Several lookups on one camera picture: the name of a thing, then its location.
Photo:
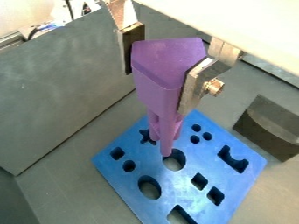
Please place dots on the purple three prong object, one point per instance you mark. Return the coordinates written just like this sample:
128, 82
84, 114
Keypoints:
159, 62

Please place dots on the blue shape sorting board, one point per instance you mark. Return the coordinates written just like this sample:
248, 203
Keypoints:
196, 185

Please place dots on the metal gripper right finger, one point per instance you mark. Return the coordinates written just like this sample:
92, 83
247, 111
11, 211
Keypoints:
200, 80

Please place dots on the grey raised platform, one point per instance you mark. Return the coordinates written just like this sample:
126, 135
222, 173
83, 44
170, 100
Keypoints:
59, 81

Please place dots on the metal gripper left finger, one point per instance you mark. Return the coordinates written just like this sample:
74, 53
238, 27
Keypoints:
130, 29

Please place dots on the dark grey block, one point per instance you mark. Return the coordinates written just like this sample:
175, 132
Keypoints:
271, 127

